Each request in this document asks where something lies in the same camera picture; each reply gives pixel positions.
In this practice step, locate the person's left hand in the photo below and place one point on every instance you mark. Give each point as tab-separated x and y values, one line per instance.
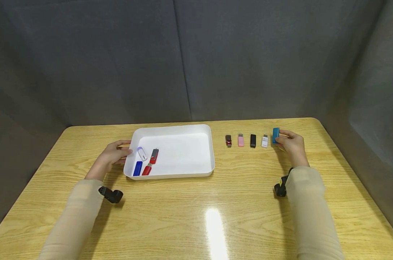
107	159

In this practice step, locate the person's right hand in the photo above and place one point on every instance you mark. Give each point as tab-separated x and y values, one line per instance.
295	148

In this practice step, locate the person's left fingers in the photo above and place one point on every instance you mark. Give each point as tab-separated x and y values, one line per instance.
126	154

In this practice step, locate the person's right thumb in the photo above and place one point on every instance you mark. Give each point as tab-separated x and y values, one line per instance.
280	144

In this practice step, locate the person's left thumb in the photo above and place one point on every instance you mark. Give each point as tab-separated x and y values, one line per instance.
124	143

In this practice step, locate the person's right index finger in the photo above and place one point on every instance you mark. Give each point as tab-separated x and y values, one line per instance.
286	134

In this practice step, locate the teal blue USB stick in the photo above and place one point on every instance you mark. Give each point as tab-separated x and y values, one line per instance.
275	135

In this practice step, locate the white plastic tray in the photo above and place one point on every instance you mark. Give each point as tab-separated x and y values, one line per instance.
183	151

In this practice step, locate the person's right forearm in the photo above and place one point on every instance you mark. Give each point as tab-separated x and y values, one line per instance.
313	216

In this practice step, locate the person's left forearm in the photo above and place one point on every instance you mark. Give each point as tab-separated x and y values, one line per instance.
73	224

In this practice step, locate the white and purple USB stick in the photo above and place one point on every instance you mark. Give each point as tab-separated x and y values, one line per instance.
142	154

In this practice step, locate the red USB stick silver swivel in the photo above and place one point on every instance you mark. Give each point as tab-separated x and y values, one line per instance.
154	156

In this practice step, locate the pink USB stick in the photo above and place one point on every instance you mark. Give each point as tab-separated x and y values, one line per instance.
241	140

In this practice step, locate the black wrist band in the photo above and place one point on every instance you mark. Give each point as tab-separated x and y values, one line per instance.
111	195
282	187

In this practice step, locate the dark red and black USB stick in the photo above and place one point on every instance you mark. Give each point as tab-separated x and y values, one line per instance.
228	141

